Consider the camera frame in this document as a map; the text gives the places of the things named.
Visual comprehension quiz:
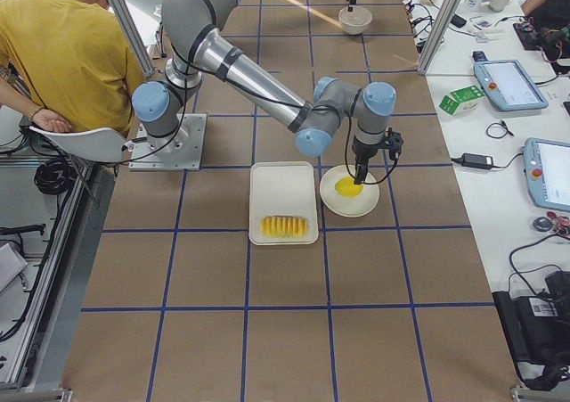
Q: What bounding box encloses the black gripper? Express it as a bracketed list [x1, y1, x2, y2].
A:
[352, 136, 379, 185]

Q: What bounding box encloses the yellow lemon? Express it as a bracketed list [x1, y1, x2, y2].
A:
[334, 176, 363, 198]

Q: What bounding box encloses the white bowl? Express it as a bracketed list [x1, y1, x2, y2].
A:
[338, 5, 372, 36]

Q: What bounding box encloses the cream round plate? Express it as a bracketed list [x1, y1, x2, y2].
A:
[319, 165, 379, 217]

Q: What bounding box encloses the cream rectangular tray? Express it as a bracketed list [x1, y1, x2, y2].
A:
[248, 161, 319, 245]

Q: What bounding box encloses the sliced yellow food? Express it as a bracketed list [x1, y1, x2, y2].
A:
[260, 216, 308, 238]

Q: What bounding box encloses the black laptop charger brick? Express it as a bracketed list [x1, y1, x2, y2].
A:
[451, 152, 494, 170]

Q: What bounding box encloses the green white carton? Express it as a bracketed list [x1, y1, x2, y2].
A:
[439, 85, 485, 115]

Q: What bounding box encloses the upper teach pendant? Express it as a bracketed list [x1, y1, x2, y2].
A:
[473, 60, 549, 111]

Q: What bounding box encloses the teach pendant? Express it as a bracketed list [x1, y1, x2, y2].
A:
[523, 138, 569, 212]
[473, 60, 549, 111]

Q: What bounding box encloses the lower teach pendant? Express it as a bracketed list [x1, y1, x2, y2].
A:
[523, 138, 569, 212]

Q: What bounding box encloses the white chair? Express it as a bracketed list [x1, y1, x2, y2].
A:
[30, 126, 126, 163]

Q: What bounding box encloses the person in yellow shirt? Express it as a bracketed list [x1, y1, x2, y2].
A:
[1, 0, 143, 135]

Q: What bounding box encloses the aluminium frame post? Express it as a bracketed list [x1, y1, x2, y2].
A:
[418, 0, 460, 76]

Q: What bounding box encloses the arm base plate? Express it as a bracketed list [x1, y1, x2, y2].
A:
[128, 113, 208, 171]

